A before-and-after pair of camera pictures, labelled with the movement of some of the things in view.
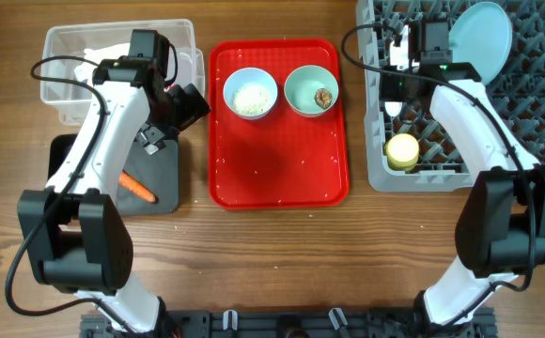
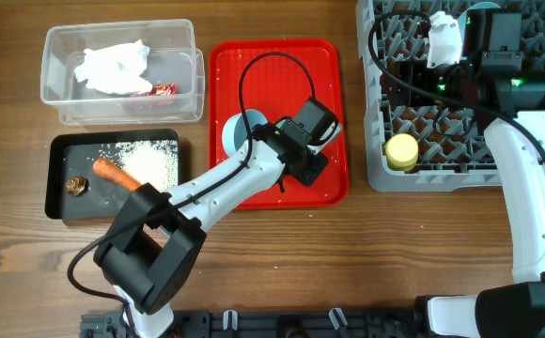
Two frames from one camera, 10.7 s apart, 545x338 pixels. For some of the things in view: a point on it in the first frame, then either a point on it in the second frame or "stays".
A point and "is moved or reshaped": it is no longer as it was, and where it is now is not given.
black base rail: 294,323 stays
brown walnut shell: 323,98 is moved or reshaped
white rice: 251,99 → 155,161
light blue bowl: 250,93 → 235,133
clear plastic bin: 63,44 stays
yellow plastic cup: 402,152 stays
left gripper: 194,104 → 310,173
